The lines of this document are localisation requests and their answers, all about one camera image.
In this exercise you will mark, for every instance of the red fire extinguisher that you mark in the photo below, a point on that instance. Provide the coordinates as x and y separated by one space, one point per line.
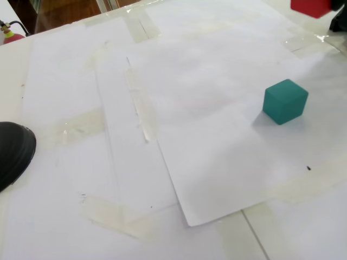
16 37

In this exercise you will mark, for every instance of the brown wooden cabinet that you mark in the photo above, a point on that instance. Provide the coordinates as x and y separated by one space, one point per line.
67 13

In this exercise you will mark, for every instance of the white paper sheet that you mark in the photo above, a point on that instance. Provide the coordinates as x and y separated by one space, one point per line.
217 162
130 168

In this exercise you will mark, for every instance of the black rounded camera base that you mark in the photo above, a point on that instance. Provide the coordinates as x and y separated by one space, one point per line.
13 154

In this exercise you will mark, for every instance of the beige masking tape strip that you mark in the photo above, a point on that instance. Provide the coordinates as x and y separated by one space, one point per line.
116 216
141 27
298 189
143 116
78 127
238 233

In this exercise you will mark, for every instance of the clear glossy tape strip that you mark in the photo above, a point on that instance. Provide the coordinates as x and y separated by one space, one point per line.
303 46

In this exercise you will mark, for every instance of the teal blue cube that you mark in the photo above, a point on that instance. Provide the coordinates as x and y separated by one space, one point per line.
282 108

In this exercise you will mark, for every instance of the red cube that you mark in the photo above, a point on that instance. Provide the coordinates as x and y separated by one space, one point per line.
309 6

